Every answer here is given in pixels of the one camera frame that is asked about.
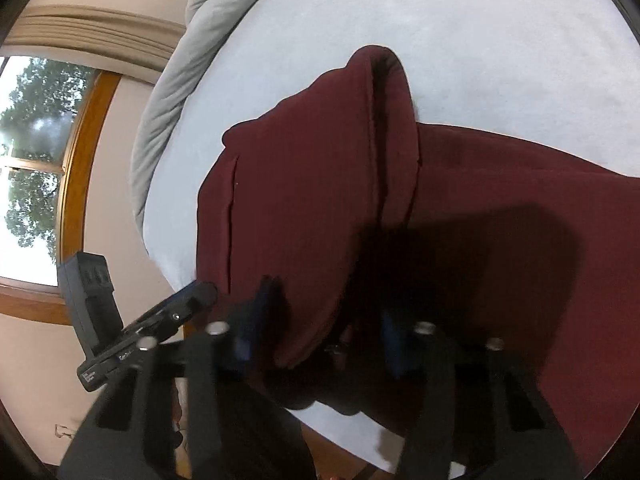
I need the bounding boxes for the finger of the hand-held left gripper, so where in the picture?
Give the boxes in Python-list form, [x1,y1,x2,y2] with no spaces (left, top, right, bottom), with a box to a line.
[160,281,219,328]

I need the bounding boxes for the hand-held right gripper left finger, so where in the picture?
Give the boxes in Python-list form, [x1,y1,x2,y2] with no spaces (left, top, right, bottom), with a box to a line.
[57,277,277,480]

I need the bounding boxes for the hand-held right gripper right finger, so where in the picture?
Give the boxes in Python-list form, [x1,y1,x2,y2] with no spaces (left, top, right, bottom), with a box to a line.
[380,305,585,480]

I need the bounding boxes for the maroon pants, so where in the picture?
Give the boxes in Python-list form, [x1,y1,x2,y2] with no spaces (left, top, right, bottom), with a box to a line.
[195,45,640,472]

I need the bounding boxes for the wooden framed window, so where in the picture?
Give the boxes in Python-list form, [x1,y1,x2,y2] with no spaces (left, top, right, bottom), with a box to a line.
[0,55,124,327]

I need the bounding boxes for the grey duvet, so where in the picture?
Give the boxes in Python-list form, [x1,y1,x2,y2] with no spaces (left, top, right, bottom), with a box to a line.
[130,0,295,232]

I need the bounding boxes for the beige curtain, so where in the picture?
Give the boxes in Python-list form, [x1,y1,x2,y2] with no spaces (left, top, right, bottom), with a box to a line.
[10,4,189,74]

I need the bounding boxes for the bed with light blue sheet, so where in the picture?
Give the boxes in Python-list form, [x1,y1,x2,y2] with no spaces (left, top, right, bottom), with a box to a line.
[141,0,640,478]

